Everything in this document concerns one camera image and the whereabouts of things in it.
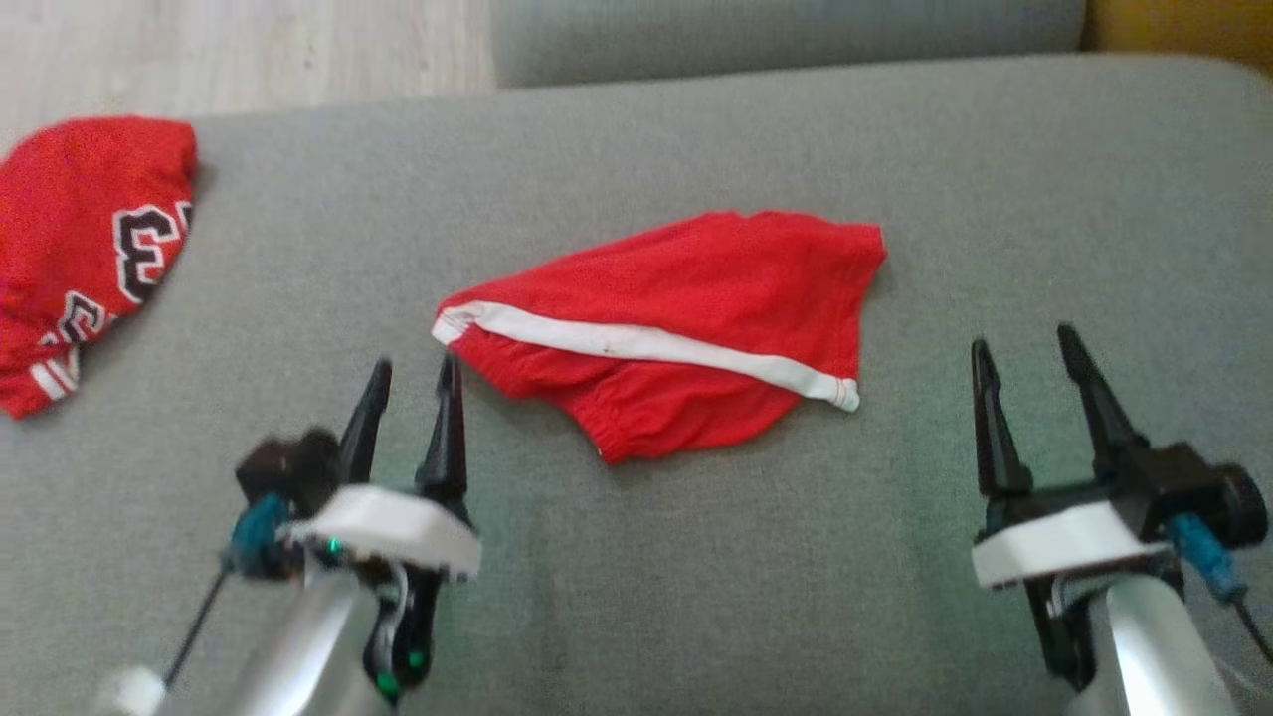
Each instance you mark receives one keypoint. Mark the red basketball jersey number 23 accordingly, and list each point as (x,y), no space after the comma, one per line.
(70,249)

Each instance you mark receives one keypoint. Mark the red shorts with white stripe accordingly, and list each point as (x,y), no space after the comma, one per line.
(696,288)

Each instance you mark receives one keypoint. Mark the large grey fabric sofa seat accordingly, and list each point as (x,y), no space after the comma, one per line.
(696,577)

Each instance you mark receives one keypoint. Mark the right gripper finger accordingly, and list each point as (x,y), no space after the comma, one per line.
(1106,428)
(998,447)

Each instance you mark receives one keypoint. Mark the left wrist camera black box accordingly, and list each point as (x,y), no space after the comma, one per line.
(288,467)

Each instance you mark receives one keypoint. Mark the small grey fabric sofa cushion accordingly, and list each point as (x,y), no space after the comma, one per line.
(776,35)

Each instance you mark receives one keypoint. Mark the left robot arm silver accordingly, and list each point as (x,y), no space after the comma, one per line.
(298,646)

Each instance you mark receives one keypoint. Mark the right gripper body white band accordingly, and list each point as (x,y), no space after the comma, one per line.
(1064,542)

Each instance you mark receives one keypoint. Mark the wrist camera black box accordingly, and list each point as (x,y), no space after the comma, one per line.
(1188,482)
(288,467)

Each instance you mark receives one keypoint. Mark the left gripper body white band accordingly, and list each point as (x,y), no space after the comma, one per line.
(388,527)

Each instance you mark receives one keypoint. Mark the yellow sofa back cushion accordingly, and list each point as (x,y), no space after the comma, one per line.
(1183,25)

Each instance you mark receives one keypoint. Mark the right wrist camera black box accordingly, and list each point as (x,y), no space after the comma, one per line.
(1188,482)

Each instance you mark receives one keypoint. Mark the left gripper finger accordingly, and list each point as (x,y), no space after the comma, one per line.
(364,433)
(446,457)

